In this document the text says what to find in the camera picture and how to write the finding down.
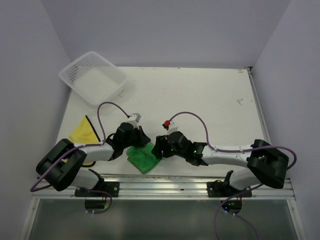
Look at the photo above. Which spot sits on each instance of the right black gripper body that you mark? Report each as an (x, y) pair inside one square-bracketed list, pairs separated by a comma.
[(170, 152)]

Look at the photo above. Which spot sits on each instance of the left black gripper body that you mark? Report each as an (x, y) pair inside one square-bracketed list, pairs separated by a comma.
[(132, 140)]

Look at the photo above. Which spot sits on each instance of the green microfiber towel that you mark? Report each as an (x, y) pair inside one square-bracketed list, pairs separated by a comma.
[(142, 158)]

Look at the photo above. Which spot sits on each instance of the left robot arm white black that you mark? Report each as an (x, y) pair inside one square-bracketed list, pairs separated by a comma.
[(61, 166)]

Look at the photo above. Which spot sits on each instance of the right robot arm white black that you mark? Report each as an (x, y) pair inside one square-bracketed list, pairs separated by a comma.
[(260, 162)]

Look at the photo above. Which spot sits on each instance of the yellow microfiber towel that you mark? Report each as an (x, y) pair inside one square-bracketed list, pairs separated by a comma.
[(84, 133)]

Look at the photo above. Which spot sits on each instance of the white plastic basket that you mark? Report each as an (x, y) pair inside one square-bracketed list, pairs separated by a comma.
[(94, 78)]

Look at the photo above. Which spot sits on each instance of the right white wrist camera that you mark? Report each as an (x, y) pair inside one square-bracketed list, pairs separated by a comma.
[(170, 126)]

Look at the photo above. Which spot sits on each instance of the aluminium mounting rail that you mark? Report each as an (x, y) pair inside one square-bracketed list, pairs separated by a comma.
[(149, 187)]

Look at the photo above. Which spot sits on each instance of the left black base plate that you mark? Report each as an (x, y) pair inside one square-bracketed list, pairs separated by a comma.
[(103, 189)]

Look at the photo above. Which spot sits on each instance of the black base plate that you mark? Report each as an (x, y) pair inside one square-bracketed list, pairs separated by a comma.
[(221, 189), (103, 189)]

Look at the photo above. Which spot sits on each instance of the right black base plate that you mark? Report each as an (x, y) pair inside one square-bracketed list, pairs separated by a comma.
[(221, 189)]

